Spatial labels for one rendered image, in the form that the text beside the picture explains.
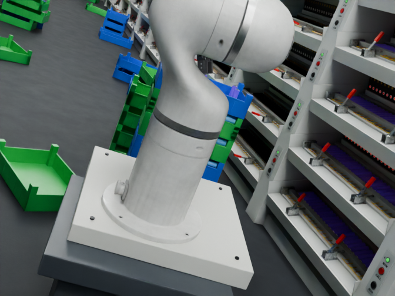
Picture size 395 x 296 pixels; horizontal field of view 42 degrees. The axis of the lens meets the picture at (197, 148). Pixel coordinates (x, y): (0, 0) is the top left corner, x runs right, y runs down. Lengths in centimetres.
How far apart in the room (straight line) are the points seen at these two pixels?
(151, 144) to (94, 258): 20
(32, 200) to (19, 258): 23
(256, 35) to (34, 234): 85
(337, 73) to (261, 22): 111
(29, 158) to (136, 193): 92
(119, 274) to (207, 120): 28
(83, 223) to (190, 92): 27
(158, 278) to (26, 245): 57
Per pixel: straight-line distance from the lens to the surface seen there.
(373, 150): 153
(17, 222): 144
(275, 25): 79
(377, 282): 141
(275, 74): 214
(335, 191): 160
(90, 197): 93
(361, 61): 169
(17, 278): 123
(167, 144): 83
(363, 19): 187
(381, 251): 142
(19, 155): 175
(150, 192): 86
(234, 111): 162
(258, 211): 196
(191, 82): 79
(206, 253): 90
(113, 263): 84
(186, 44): 78
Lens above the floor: 72
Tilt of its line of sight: 16 degrees down
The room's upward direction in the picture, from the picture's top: 22 degrees clockwise
